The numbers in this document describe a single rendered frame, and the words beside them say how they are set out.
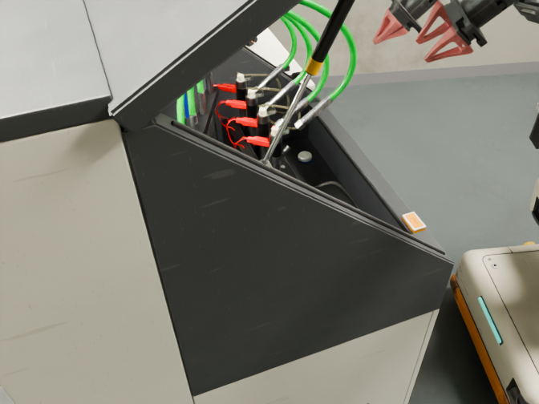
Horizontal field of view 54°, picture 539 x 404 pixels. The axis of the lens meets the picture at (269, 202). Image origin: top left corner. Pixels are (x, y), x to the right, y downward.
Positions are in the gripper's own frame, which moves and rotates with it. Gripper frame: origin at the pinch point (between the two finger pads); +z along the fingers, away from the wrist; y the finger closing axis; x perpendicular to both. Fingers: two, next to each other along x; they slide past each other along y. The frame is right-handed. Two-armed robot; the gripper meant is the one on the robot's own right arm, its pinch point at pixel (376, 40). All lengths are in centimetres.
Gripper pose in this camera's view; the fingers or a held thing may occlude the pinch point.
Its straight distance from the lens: 131.9
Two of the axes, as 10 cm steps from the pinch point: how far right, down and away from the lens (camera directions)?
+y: -7.2, -4.5, -5.3
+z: -6.9, 5.8, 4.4
